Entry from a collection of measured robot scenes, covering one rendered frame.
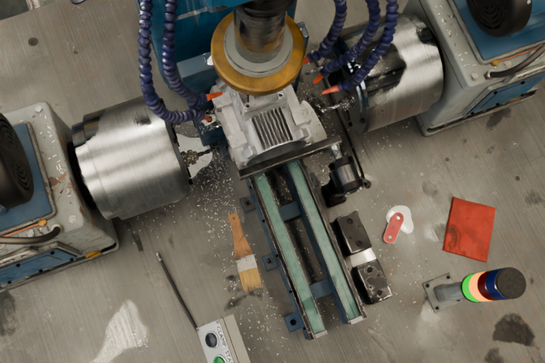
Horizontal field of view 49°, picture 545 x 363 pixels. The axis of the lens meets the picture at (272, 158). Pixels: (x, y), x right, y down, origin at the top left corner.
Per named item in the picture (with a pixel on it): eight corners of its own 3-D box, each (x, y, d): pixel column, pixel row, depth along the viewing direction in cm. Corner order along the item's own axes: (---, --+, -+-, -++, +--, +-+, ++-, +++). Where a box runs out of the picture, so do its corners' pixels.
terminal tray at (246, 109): (225, 77, 138) (224, 64, 132) (268, 62, 140) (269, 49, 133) (242, 124, 136) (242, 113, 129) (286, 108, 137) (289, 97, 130)
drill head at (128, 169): (37, 155, 148) (-3, 123, 124) (179, 108, 153) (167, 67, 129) (66, 251, 142) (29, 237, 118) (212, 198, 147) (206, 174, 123)
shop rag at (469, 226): (452, 196, 162) (453, 195, 161) (495, 208, 162) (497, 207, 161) (441, 250, 158) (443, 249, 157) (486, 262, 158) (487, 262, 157)
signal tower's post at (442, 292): (421, 283, 155) (483, 270, 115) (448, 272, 156) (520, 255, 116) (434, 313, 154) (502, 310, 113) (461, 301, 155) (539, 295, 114)
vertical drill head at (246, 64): (202, 53, 129) (179, -100, 82) (281, 27, 132) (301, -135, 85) (231, 127, 125) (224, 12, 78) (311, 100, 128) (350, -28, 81)
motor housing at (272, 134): (211, 106, 153) (207, 76, 134) (281, 82, 155) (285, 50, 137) (238, 177, 148) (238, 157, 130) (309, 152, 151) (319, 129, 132)
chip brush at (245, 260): (223, 216, 158) (223, 215, 157) (242, 211, 158) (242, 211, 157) (243, 293, 153) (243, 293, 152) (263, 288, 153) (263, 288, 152)
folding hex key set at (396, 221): (391, 245, 158) (392, 245, 156) (380, 241, 158) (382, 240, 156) (404, 216, 160) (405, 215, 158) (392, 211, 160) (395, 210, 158)
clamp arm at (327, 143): (336, 134, 144) (236, 171, 140) (338, 131, 141) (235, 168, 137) (341, 148, 143) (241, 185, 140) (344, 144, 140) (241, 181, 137)
